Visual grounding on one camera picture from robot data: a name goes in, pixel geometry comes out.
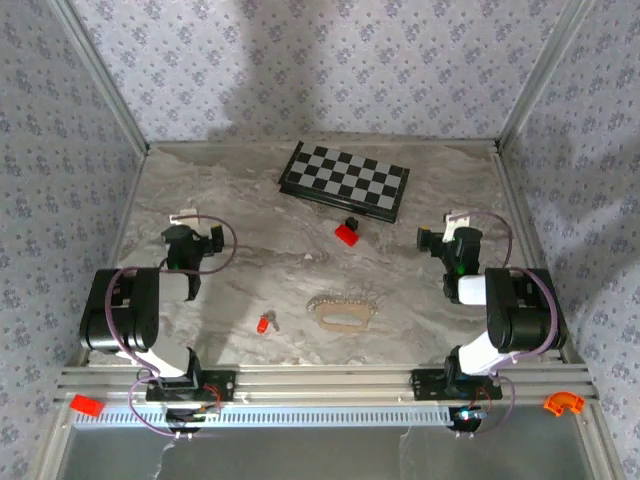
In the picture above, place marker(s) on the silver metal keyring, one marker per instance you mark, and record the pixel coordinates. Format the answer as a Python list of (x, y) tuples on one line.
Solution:
[(272, 315)]

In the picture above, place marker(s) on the orange elbow pipe piece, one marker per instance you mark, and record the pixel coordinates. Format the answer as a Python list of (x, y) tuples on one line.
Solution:
[(564, 402)]

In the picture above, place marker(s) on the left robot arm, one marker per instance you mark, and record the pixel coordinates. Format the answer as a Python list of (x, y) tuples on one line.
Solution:
[(120, 310)]

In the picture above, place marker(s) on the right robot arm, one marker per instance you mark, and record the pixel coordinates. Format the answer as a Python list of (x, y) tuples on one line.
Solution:
[(525, 310)]

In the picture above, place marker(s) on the small black toy brick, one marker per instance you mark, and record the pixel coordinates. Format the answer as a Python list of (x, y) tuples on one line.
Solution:
[(352, 223)]

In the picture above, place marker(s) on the red toy brick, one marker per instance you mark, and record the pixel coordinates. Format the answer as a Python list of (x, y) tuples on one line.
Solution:
[(346, 236)]

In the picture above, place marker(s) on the folded black grey chessboard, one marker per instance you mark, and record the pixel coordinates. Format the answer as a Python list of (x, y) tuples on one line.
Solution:
[(345, 177)]

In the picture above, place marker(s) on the beige toothed comb piece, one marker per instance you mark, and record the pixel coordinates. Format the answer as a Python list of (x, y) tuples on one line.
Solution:
[(325, 306)]

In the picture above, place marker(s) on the small controller circuit board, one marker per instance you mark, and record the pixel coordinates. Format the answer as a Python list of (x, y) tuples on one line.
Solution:
[(467, 416), (192, 416)]

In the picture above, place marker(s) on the long aluminium profile beam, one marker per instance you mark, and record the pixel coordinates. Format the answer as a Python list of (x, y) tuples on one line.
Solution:
[(320, 385)]

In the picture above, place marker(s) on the grey metal sheet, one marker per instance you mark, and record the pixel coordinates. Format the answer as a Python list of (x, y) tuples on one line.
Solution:
[(300, 455)]

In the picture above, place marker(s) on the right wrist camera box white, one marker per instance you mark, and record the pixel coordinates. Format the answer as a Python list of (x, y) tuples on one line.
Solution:
[(452, 225)]

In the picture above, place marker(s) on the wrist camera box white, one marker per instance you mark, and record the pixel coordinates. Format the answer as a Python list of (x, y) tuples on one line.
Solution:
[(452, 225), (184, 217)]

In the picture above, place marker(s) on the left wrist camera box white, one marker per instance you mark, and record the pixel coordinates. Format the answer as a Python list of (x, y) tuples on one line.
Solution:
[(184, 217)]

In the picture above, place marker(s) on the aluminium table edge rail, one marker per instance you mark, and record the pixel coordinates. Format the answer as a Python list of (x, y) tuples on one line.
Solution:
[(225, 144), (517, 200), (115, 250)]

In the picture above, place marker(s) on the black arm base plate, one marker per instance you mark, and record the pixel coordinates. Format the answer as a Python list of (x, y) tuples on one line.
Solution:
[(222, 385), (425, 385)]

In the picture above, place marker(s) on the aluminium frame post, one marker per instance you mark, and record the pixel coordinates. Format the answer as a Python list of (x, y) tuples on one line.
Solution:
[(110, 85), (544, 75)]

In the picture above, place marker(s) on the red clip on rail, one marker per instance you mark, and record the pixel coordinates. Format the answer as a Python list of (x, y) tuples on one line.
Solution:
[(86, 405)]

